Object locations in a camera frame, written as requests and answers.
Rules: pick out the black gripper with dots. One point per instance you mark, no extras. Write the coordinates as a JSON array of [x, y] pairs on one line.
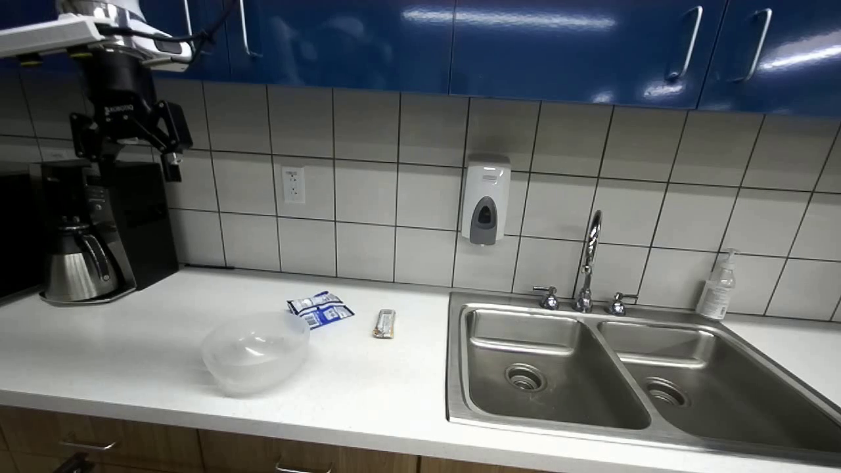
[[121, 80]]

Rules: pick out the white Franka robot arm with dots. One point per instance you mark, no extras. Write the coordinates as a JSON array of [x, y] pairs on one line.
[[62, 30]]

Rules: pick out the translucent plastic bowl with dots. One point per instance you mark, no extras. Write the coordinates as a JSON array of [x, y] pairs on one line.
[[253, 355]]

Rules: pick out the blue white packet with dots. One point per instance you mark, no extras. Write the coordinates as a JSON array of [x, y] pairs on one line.
[[322, 312]]

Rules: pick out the black coffee maker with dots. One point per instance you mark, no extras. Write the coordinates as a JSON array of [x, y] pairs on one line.
[[146, 219]]

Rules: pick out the steel coffee carafe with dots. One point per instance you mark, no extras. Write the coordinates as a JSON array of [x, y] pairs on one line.
[[80, 265]]

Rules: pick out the black microwave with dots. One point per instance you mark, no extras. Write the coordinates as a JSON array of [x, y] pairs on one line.
[[17, 239]]

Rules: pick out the wooden drawer front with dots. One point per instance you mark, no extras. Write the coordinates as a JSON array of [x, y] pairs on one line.
[[349, 459], [140, 437]]

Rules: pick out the chrome faucet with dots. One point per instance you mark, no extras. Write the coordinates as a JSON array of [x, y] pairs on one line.
[[587, 258]]

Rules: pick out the steel double sink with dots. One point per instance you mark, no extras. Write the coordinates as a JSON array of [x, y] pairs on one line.
[[631, 386]]

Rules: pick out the clear soap bottle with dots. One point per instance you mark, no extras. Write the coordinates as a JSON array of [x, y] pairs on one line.
[[716, 292]]

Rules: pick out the white wall outlet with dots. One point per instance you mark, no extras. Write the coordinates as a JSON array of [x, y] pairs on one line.
[[293, 187]]

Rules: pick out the white wall soap dispenser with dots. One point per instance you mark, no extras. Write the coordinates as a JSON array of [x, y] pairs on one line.
[[483, 199]]

